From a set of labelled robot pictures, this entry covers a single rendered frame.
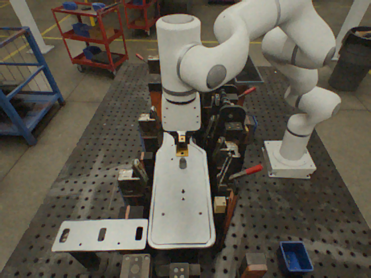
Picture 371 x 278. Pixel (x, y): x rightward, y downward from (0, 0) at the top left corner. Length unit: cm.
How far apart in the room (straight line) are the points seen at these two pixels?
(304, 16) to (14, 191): 246
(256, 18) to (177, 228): 63
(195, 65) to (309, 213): 104
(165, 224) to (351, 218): 93
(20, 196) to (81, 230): 168
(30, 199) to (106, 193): 123
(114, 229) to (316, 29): 84
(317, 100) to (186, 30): 78
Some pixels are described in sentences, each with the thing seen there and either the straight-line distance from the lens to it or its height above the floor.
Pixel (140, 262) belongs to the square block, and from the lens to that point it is 69.
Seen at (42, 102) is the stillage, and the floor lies 16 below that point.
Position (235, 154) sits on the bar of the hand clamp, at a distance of 69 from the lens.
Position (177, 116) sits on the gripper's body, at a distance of 55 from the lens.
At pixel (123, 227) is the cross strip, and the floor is 100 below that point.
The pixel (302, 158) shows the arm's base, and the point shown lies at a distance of 138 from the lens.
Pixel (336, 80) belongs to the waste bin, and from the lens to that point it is 392.
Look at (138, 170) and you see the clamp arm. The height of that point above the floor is 109.
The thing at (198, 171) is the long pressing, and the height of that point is 100.
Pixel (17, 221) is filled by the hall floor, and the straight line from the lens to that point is 235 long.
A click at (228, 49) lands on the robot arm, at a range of 43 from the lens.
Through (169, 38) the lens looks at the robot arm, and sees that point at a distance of 44.
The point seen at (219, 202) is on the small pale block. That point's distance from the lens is 76.
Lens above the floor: 171
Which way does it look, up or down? 45 degrees down
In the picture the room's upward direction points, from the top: straight up
